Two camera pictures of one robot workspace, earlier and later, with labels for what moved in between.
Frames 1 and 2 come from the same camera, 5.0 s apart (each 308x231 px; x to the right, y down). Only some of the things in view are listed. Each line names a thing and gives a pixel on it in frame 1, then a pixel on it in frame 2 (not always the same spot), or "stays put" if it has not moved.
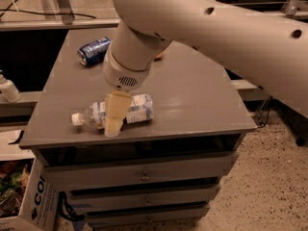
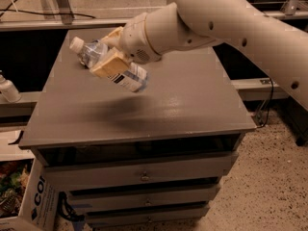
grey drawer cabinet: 165,172 stays put
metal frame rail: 65,19 stays put
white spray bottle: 9,89 stays put
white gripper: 119,75 → 135,39
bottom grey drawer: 107,219 stays put
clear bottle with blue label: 141,109 → 135,77
